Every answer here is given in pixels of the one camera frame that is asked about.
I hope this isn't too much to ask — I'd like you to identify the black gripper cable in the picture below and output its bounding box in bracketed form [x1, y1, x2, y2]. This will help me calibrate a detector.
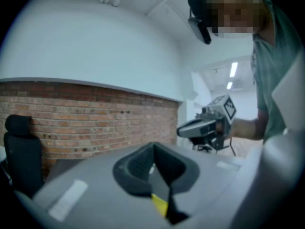
[228, 137, 237, 156]

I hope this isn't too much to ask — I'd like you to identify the long ceiling light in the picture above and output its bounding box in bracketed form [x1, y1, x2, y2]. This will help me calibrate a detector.
[229, 62, 239, 78]

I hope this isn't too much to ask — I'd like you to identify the person's right forearm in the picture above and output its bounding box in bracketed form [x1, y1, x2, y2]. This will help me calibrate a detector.
[230, 108, 269, 141]

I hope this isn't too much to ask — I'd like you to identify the person's green shirt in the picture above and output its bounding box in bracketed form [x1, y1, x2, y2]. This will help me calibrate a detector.
[250, 0, 305, 144]

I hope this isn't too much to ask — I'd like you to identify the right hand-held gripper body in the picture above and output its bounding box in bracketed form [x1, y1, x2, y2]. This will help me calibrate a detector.
[195, 94, 237, 153]

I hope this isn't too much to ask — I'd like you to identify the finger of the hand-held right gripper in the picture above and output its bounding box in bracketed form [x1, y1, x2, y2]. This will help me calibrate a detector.
[176, 119, 217, 138]

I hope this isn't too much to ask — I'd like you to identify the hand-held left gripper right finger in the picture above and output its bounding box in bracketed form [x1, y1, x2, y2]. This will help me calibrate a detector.
[153, 143, 200, 225]

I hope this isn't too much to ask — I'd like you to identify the black head-worn camera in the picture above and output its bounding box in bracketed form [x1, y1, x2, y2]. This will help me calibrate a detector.
[187, 0, 213, 45]

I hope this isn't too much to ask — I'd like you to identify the black office chair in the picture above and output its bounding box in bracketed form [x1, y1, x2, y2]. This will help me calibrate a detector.
[3, 114, 45, 198]

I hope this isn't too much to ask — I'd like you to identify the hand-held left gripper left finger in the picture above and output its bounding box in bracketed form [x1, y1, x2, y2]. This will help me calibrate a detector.
[112, 142, 156, 197]

